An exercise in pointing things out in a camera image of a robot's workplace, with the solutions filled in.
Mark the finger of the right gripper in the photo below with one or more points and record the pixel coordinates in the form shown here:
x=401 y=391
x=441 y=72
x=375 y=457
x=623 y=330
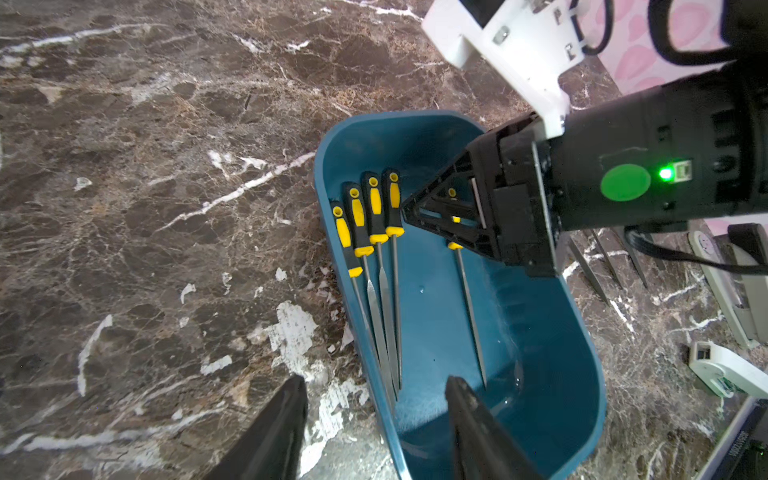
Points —
x=445 y=205

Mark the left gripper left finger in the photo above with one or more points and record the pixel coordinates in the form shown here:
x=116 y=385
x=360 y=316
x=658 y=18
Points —
x=271 y=447

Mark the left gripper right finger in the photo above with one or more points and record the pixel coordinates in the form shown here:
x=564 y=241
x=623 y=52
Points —
x=482 y=449

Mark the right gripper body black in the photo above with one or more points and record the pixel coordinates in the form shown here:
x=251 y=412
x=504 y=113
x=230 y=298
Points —
x=515 y=222

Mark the teal plastic storage box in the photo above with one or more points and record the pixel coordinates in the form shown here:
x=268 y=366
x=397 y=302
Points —
x=545 y=380

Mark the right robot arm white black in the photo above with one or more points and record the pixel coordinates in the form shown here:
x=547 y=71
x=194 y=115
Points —
x=653 y=161

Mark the white stapler on table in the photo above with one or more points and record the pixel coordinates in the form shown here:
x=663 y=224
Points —
x=724 y=372

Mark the grey stapler on table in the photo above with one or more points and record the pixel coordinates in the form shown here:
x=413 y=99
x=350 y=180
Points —
x=743 y=299

